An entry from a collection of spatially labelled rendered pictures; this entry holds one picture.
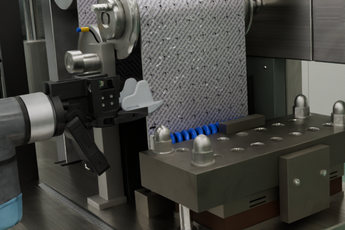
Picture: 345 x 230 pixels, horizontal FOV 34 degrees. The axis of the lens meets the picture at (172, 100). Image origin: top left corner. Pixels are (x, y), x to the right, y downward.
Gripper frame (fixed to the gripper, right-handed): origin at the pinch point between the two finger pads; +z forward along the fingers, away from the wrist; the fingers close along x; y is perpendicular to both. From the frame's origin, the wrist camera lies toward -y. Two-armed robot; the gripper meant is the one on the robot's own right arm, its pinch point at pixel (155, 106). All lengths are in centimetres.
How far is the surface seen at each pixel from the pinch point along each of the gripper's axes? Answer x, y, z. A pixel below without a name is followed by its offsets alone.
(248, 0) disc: -0.6, 17.0, 22.4
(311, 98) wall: 199, -68, 263
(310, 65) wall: 200, -43, 263
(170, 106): -0.3, -0.5, 2.9
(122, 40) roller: 3.7, 12.0, -3.5
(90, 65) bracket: 7.9, 7.7, -8.2
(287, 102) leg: 13.1, -8.9, 46.4
